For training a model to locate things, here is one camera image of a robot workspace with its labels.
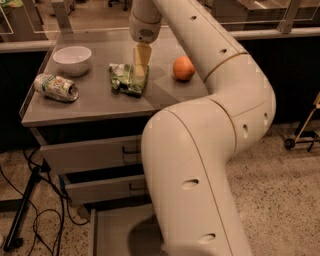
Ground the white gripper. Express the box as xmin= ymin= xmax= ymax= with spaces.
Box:
xmin=129 ymin=12 xmax=162 ymax=79

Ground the green jalapeno chip bag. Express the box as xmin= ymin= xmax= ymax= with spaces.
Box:
xmin=109 ymin=63 xmax=149 ymax=97

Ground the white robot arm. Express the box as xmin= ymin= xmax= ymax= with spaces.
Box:
xmin=130 ymin=0 xmax=276 ymax=256

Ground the grey metal drawer cabinet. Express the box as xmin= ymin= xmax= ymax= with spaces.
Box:
xmin=19 ymin=27 xmax=214 ymax=256

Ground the top drawer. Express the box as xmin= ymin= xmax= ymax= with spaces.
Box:
xmin=40 ymin=135 xmax=141 ymax=174

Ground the drawer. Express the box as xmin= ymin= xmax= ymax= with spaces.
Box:
xmin=65 ymin=175 xmax=147 ymax=204
xmin=88 ymin=204 xmax=162 ymax=256
xmin=40 ymin=135 xmax=141 ymax=174

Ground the middle drawer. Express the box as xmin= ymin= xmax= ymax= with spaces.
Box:
xmin=65 ymin=175 xmax=147 ymax=204

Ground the bottom drawer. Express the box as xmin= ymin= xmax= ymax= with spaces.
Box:
xmin=88 ymin=204 xmax=162 ymax=256

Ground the orange fruit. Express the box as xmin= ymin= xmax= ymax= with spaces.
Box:
xmin=173 ymin=56 xmax=195 ymax=81

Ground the black office chair base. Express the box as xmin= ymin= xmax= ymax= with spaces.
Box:
xmin=107 ymin=0 xmax=128 ymax=11

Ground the white ceramic bowl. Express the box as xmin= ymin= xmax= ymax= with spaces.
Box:
xmin=53 ymin=46 xmax=92 ymax=77

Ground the crushed green soda can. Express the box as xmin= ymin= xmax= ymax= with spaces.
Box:
xmin=33 ymin=73 xmax=79 ymax=102

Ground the black tripod leg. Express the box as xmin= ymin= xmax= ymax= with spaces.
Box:
xmin=3 ymin=167 xmax=40 ymax=252

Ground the black floor cable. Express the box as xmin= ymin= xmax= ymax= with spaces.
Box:
xmin=0 ymin=146 xmax=90 ymax=256

